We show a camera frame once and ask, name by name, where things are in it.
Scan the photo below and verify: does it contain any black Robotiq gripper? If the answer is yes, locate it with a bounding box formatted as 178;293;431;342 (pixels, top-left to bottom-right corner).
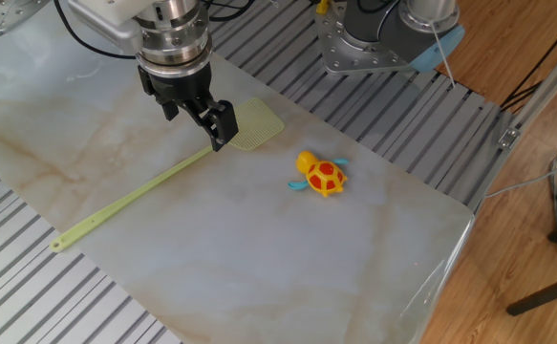
137;60;240;153

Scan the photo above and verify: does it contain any light green plastic flyswatter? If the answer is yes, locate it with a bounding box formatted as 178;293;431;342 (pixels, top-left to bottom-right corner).
49;97;286;253

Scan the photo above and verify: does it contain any yellow orange turtle toy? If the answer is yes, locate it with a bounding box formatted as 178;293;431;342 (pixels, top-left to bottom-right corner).
287;150;350;198

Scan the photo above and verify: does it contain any marble pattern table mat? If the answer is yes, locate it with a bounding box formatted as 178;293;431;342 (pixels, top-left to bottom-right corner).
0;0;475;344

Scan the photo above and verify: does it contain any white zip tie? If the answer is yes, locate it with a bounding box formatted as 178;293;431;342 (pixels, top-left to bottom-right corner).
428;21;457;89

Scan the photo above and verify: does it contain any long black stand leg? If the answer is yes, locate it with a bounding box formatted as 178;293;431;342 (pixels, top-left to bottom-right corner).
505;269;557;317

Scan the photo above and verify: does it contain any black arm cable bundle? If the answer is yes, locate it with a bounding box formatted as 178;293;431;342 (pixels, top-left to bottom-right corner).
52;0;256;61

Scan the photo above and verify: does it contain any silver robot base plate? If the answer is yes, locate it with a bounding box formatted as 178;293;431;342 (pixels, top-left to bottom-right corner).
313;0;433;75

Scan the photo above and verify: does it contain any silver corner bracket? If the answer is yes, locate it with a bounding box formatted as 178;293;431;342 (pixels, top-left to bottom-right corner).
497;126;522;151

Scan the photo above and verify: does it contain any black floor cable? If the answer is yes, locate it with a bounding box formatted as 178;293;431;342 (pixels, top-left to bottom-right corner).
500;9;557;114

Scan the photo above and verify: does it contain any thin grey cable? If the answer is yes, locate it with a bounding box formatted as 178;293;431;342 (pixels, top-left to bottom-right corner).
482;160;557;200

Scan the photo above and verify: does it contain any aluminium frame post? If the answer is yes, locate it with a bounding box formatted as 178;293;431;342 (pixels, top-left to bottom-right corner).
466;32;557;212

